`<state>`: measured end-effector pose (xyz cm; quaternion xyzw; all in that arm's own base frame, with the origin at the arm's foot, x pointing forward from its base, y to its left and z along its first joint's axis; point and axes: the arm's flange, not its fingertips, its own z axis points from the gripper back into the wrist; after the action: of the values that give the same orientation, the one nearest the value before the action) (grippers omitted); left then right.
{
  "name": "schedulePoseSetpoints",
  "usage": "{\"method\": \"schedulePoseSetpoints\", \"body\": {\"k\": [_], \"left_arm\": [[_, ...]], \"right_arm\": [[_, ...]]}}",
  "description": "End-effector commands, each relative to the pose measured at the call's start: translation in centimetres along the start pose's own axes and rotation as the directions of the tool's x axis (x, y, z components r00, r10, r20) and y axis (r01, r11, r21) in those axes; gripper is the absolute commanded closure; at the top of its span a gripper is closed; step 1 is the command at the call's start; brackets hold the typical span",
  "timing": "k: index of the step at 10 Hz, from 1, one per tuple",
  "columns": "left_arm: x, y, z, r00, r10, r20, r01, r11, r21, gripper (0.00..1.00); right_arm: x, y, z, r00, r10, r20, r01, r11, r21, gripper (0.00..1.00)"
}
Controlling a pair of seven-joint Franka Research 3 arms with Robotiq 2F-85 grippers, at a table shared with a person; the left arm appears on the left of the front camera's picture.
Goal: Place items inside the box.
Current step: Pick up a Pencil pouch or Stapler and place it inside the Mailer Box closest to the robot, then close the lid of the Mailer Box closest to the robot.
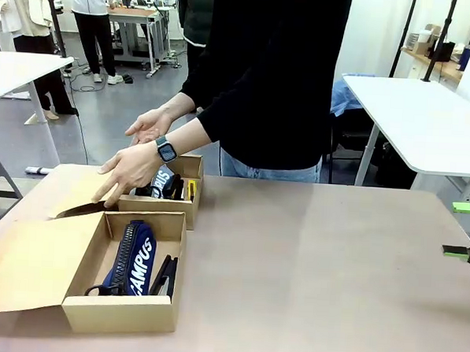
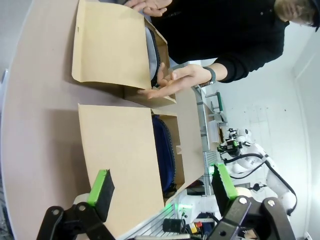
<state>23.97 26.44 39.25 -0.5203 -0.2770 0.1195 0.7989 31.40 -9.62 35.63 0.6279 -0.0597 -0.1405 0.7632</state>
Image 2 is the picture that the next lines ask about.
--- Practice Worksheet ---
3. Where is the small open cardboard box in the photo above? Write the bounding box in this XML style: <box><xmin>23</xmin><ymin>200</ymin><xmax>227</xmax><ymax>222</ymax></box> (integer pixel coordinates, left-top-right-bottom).
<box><xmin>71</xmin><ymin>0</ymin><xmax>178</xmax><ymax>109</ymax></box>

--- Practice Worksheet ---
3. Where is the large open cardboard box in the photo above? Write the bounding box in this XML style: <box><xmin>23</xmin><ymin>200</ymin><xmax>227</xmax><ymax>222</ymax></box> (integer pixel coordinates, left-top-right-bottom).
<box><xmin>77</xmin><ymin>103</ymin><xmax>187</xmax><ymax>219</ymax></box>

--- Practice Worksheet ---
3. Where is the person's left hand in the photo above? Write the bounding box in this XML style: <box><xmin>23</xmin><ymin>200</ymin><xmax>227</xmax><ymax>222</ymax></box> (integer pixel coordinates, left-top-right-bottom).
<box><xmin>137</xmin><ymin>62</ymin><xmax>211</xmax><ymax>101</ymax></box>

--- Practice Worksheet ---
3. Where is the red emergency stop button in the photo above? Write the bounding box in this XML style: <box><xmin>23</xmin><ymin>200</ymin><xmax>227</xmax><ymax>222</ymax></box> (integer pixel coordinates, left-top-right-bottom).
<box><xmin>186</xmin><ymin>220</ymin><xmax>204</xmax><ymax>232</ymax></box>

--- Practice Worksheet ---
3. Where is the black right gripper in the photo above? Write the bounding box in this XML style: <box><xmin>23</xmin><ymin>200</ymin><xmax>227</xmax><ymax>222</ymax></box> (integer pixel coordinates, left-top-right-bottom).
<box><xmin>224</xmin><ymin>138</ymin><xmax>243</xmax><ymax>152</ymax></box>

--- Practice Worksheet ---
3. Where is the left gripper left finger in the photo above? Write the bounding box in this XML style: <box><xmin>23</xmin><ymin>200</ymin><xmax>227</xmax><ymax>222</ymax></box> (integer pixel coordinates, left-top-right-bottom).
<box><xmin>36</xmin><ymin>169</ymin><xmax>119</xmax><ymax>240</ymax></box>

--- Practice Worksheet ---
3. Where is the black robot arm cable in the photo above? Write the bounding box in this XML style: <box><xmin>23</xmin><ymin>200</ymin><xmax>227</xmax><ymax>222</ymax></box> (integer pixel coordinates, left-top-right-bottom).
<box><xmin>221</xmin><ymin>152</ymin><xmax>299</xmax><ymax>217</ymax></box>

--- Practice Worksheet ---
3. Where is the aluminium profile post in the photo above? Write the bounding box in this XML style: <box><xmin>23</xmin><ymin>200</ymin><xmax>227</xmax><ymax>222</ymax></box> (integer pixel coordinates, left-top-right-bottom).
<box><xmin>203</xmin><ymin>149</ymin><xmax>216</xmax><ymax>199</ymax></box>

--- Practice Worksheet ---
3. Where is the person's right hand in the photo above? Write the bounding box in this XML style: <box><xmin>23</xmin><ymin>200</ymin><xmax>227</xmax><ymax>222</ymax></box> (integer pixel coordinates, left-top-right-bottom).
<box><xmin>125</xmin><ymin>0</ymin><xmax>174</xmax><ymax>18</ymax></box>

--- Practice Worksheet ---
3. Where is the green framed workbench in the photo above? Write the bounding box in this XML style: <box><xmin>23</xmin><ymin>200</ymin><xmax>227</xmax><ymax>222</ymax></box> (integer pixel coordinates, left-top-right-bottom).
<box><xmin>191</xmin><ymin>84</ymin><xmax>229</xmax><ymax>151</ymax></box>

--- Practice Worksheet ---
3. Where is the black wristband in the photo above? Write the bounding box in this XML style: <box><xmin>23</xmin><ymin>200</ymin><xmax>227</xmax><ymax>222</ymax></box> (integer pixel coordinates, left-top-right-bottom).
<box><xmin>202</xmin><ymin>65</ymin><xmax>218</xmax><ymax>85</ymax></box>

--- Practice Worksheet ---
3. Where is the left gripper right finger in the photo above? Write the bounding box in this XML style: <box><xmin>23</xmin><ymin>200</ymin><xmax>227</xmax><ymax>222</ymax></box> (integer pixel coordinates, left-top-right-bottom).
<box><xmin>209</xmin><ymin>163</ymin><xmax>298</xmax><ymax>240</ymax></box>

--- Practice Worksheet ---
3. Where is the person's left forearm black sleeve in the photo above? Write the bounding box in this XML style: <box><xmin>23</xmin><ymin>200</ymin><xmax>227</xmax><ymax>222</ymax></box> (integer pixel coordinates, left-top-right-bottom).
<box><xmin>214</xmin><ymin>22</ymin><xmax>287</xmax><ymax>84</ymax></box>

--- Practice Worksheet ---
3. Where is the grey Campus pencil case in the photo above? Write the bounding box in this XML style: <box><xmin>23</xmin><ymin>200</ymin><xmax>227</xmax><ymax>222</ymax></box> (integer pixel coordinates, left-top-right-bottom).
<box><xmin>144</xmin><ymin>26</ymin><xmax>161</xmax><ymax>87</ymax></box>

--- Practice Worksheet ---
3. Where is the blue zipper pencil case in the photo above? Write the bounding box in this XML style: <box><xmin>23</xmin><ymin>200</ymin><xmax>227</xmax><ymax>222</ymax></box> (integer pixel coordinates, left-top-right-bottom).
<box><xmin>151</xmin><ymin>115</ymin><xmax>177</xmax><ymax>199</ymax></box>

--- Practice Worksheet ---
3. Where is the person in black sweater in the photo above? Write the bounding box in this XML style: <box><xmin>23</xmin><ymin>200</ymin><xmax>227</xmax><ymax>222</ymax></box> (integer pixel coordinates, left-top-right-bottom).
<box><xmin>149</xmin><ymin>0</ymin><xmax>320</xmax><ymax>84</ymax></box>

